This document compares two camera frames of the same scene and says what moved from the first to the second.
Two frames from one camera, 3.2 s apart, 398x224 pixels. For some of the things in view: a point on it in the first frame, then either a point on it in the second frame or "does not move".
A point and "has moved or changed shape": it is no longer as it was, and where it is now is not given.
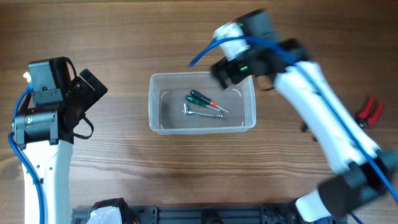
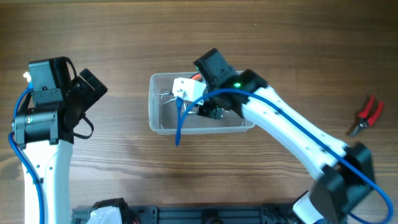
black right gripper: [226, 66] → [215, 111]
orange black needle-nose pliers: [306, 129] has moved or changed shape
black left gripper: [100, 89] does not move
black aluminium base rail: [203, 214] does not move
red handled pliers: [364, 119] does not move
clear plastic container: [194, 103] does not move
